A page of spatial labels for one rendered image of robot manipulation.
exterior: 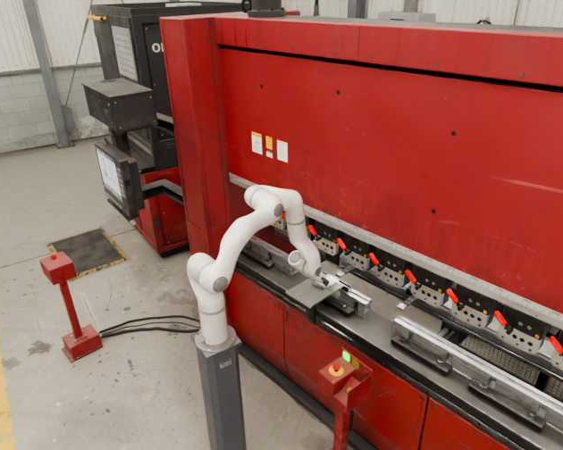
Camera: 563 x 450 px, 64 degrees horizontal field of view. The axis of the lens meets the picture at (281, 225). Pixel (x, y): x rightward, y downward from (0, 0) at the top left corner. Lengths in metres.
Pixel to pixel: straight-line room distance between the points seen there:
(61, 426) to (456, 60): 3.02
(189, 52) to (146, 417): 2.25
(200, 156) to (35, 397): 2.02
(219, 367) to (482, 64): 1.62
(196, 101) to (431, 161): 1.37
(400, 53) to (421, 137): 0.32
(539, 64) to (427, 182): 0.58
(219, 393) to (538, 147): 1.68
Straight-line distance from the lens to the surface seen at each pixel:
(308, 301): 2.37
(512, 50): 1.67
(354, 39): 1.99
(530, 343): 2.03
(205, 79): 2.67
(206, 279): 1.87
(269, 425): 3.11
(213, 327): 2.06
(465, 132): 1.79
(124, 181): 2.70
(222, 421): 2.45
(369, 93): 1.99
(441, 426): 2.38
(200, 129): 2.70
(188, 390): 3.36
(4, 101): 8.82
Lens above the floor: 2.45
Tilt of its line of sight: 28 degrees down
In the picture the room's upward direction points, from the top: 1 degrees counter-clockwise
